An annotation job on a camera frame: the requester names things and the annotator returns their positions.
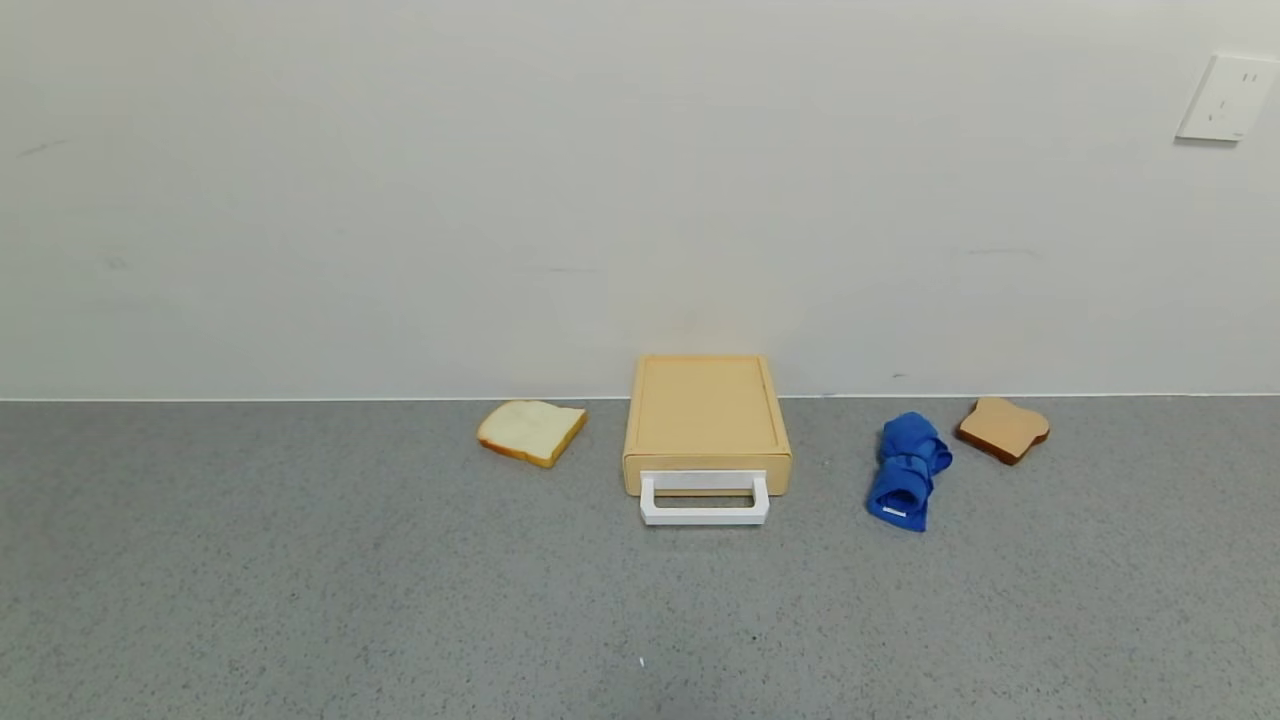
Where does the yellow drawer with white handle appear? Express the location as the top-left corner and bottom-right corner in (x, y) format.
(624, 454), (793, 527)

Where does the yellow drawer cabinet housing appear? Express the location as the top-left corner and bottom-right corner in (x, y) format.
(623, 354), (793, 463)

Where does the white bread slice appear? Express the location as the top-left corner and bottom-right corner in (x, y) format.
(476, 399), (589, 469)

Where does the blue rolled cloth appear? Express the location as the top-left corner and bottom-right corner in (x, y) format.
(866, 411), (954, 533)

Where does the brown toast slice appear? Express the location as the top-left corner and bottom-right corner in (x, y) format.
(956, 396), (1052, 466)

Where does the white wall socket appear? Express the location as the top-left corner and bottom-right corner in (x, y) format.
(1176, 53), (1280, 143)

